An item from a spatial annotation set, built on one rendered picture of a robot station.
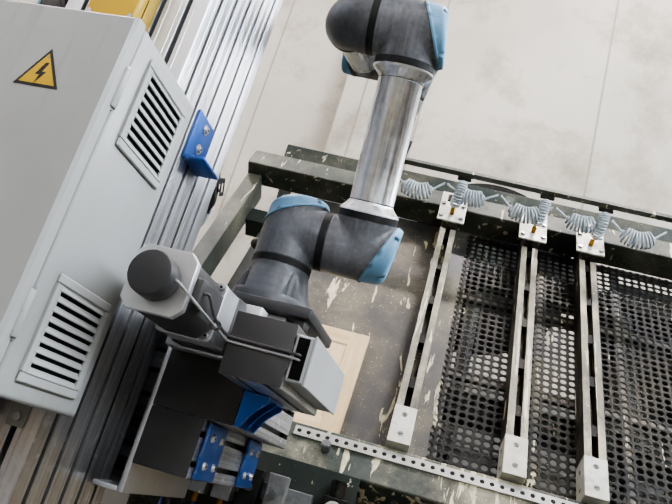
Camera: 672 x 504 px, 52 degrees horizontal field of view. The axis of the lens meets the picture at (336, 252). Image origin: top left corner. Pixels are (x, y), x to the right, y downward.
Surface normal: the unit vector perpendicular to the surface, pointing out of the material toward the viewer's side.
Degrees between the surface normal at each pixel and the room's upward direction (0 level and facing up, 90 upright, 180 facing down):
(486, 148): 90
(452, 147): 90
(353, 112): 90
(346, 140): 90
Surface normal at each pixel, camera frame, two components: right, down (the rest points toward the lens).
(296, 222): -0.01, -0.37
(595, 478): 0.10, -0.78
